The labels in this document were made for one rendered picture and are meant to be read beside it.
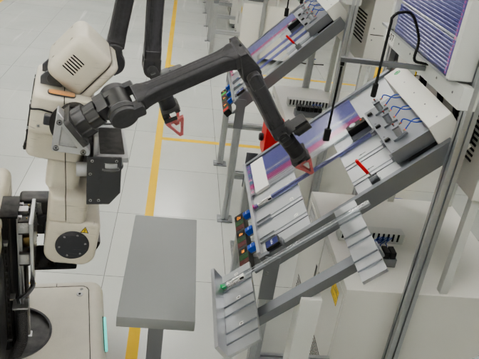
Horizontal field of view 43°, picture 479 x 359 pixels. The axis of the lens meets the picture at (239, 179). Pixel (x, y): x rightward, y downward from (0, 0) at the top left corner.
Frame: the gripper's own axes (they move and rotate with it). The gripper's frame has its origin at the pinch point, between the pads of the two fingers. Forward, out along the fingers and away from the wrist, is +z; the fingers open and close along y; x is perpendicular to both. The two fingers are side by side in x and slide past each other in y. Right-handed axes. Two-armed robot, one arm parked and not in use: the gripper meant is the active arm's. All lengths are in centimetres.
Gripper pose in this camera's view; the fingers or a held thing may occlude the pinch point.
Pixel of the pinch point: (311, 171)
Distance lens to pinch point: 223.3
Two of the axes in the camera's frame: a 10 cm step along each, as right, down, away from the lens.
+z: 5.8, 7.0, 4.2
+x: -8.1, 5.3, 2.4
